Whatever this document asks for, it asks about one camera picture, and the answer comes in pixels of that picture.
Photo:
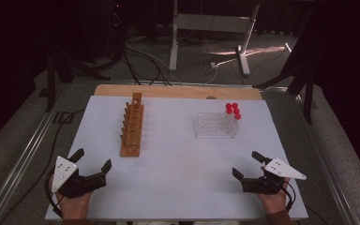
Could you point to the black stand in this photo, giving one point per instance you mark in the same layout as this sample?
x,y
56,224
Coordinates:
x,y
50,87
308,100

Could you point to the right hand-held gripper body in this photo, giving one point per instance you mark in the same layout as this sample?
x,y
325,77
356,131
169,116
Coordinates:
x,y
279,168

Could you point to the clear plastic tube rack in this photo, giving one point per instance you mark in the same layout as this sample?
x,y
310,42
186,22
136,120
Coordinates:
x,y
212,126

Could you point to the person's left hand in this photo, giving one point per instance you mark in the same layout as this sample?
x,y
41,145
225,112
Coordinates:
x,y
75,206

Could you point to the person's right hand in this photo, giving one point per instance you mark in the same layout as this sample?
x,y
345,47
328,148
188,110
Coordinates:
x,y
273,202

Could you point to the metal floor rail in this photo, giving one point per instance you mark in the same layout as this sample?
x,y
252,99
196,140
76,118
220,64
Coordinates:
x,y
328,175
22,168

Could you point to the black floor bracket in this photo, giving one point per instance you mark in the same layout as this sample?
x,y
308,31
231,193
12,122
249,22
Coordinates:
x,y
63,117

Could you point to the white power plug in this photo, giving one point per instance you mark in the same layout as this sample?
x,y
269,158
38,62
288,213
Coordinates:
x,y
213,65

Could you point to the dark equipment rack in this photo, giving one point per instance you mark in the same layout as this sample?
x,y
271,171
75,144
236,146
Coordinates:
x,y
115,25

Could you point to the wooden test tube rack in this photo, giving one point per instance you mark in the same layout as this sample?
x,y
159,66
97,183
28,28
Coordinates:
x,y
131,150

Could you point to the white metal stand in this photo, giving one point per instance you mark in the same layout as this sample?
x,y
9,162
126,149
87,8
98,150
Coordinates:
x,y
212,23

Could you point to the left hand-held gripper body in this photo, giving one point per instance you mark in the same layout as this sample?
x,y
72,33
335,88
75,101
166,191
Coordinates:
x,y
64,170

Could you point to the dark curtain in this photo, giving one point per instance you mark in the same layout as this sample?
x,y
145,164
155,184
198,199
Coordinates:
x,y
6,62
350,78

